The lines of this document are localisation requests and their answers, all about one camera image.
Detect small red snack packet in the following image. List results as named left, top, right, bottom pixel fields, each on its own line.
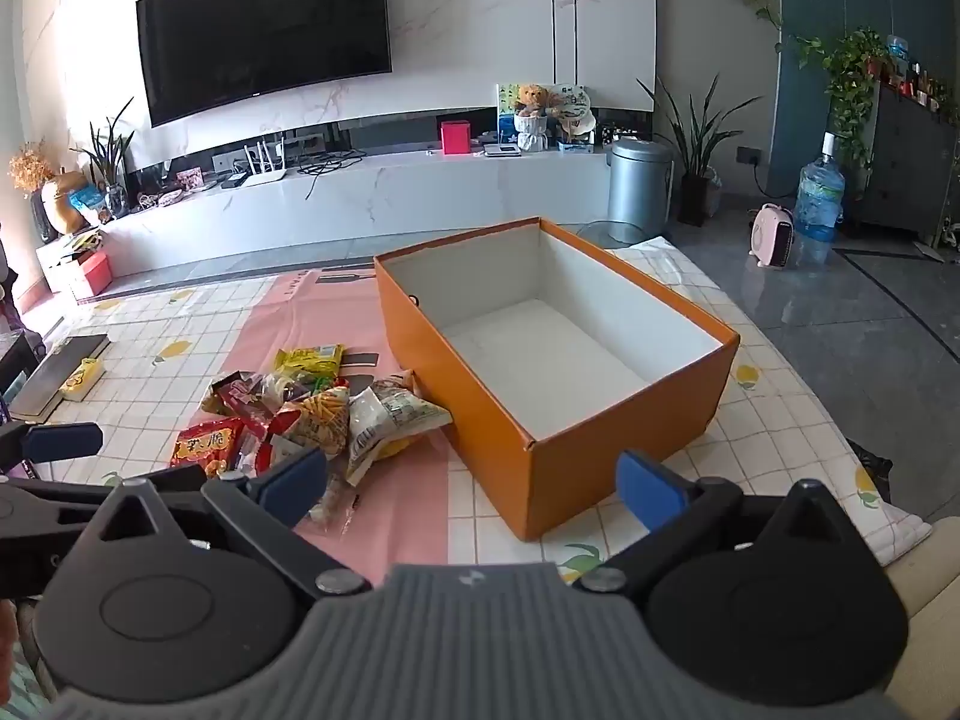
left=238, top=426, right=302, bottom=478

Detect potted orchid plant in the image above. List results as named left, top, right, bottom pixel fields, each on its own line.
left=71, top=97, right=136, bottom=220

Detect pink fan heater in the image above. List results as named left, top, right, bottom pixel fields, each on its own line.
left=750, top=202, right=797, bottom=270

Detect black television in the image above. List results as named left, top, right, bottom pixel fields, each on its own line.
left=135, top=0, right=395, bottom=128

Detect striped grey clothing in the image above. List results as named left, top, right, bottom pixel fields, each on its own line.
left=11, top=626, right=61, bottom=702

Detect blue water bottle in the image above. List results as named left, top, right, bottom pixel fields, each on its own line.
left=793, top=132, right=847, bottom=266

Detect pink printed table mat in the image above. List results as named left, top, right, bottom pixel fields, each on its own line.
left=169, top=264, right=541, bottom=563

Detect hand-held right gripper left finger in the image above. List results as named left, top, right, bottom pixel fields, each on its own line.
left=94, top=446, right=374, bottom=598

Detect potted long-leaf plant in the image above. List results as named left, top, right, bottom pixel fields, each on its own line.
left=637, top=75, right=763, bottom=228

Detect white marble television console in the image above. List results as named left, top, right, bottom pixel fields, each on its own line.
left=97, top=144, right=612, bottom=271

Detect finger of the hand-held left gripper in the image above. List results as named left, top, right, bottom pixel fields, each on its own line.
left=0, top=422, right=104, bottom=467
left=0, top=465, right=207, bottom=599

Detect red storage box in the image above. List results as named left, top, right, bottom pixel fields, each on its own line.
left=64, top=251, right=113, bottom=300

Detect potato stick snack packet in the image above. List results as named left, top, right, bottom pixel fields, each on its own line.
left=270, top=385, right=352, bottom=460

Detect blue plastic packet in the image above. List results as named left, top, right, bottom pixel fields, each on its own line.
left=69, top=184, right=107, bottom=223

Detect gold vase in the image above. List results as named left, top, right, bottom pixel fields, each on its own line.
left=9, top=142, right=91, bottom=238

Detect dark book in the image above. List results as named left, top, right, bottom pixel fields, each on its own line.
left=10, top=334, right=112, bottom=422

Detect pothos plant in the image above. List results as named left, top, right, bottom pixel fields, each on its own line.
left=795, top=28, right=895, bottom=167

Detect dark red biscuit packet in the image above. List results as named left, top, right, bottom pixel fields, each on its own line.
left=201, top=371, right=272, bottom=421

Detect red cartoon snack packet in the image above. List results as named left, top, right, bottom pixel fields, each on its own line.
left=171, top=420, right=246, bottom=478

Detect white router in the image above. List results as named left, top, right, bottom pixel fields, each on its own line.
left=238, top=139, right=290, bottom=185

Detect small yellow object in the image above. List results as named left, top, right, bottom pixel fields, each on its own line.
left=60, top=358, right=104, bottom=401

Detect grey cabinet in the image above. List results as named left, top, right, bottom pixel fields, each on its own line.
left=855, top=82, right=959, bottom=238

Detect black cables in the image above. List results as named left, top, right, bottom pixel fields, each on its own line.
left=295, top=148, right=366, bottom=200

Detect silver trash can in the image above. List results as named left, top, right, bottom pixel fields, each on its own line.
left=606, top=139, right=671, bottom=245

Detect round glass table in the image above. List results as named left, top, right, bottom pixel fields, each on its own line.
left=574, top=219, right=665, bottom=247

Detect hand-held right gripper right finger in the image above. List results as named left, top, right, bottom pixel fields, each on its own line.
left=574, top=450, right=863, bottom=592

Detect clear candy packet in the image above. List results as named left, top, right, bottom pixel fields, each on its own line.
left=307, top=481, right=362, bottom=535

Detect white blue snack packet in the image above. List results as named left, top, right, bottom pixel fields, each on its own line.
left=346, top=370, right=455, bottom=486

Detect round paper fan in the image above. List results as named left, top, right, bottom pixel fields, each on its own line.
left=551, top=86, right=598, bottom=140

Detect yellow snack packet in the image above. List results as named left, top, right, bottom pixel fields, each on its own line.
left=274, top=343, right=344, bottom=391

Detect orange cardboard box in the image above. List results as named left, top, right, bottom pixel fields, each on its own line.
left=373, top=216, right=741, bottom=541

